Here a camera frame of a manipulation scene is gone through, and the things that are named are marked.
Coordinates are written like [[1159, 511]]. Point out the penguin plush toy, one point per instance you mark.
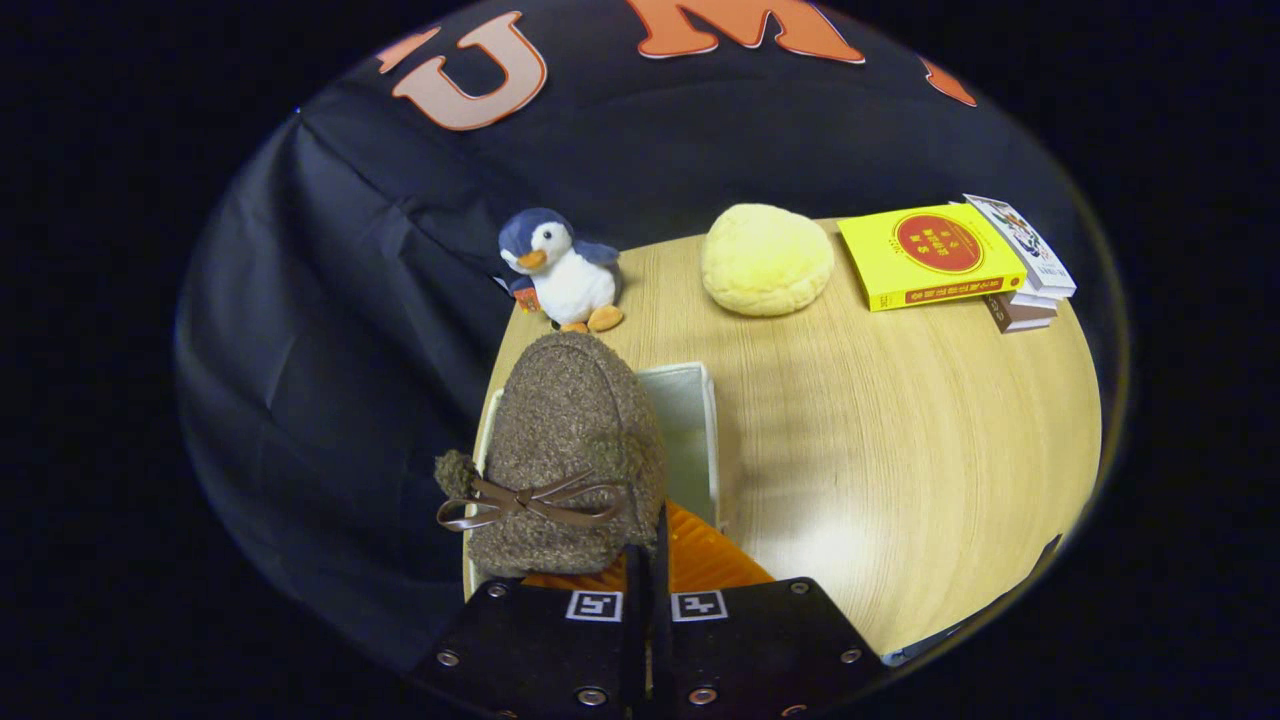
[[575, 280]]

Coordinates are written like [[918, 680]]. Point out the yellow book red circle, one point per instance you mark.
[[930, 255]]

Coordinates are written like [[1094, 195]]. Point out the brown cover book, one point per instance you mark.
[[1020, 315]]

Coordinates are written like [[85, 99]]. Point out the brown fleece shoe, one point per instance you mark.
[[570, 420]]

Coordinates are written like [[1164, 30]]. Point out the beige fabric storage box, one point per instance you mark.
[[690, 420]]

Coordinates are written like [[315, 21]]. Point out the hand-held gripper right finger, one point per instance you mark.
[[760, 650]]

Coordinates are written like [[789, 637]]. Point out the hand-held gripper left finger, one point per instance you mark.
[[560, 650]]

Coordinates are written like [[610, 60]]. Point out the white illustrated book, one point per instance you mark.
[[1030, 250]]

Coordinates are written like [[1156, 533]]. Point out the yellow round plush cushion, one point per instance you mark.
[[765, 260]]

